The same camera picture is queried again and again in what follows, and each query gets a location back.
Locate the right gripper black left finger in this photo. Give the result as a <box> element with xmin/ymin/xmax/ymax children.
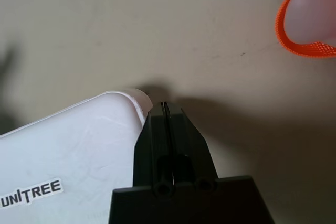
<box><xmin>132</xmin><ymin>102</ymin><xmax>174</xmax><ymax>188</ymax></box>

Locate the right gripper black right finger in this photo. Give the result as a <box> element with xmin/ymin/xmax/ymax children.
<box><xmin>164</xmin><ymin>102</ymin><xmax>218</xmax><ymax>184</ymax></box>

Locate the white power bank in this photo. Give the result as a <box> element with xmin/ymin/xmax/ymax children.
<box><xmin>0</xmin><ymin>89</ymin><xmax>154</xmax><ymax>224</ymax></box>

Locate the teal and orange backpack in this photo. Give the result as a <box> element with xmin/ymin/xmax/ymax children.
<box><xmin>265</xmin><ymin>0</ymin><xmax>336</xmax><ymax>58</ymax></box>

